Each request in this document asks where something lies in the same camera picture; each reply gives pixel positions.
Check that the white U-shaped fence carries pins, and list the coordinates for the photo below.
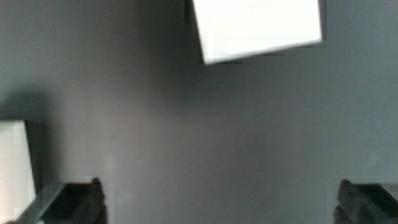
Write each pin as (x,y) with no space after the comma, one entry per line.
(16,176)

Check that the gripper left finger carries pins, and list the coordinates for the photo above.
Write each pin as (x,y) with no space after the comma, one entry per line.
(67,204)

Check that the white stool leg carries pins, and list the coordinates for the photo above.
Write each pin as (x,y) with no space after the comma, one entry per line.
(248,27)

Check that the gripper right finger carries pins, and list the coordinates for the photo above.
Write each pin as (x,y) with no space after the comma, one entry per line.
(366,203)

